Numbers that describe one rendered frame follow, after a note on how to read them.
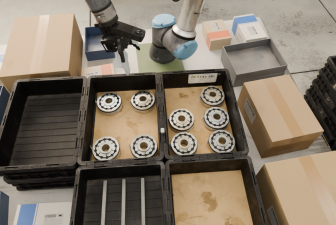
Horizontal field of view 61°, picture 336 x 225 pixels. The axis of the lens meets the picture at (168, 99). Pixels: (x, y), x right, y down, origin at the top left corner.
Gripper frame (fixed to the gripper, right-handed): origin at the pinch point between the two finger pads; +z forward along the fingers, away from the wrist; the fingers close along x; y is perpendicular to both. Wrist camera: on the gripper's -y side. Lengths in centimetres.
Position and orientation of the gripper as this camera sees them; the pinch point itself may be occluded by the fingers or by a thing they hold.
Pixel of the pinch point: (136, 62)
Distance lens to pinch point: 110.5
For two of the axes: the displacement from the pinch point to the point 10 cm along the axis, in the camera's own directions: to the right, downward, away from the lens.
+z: 3.2, 6.8, 6.6
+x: -2.1, 7.3, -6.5
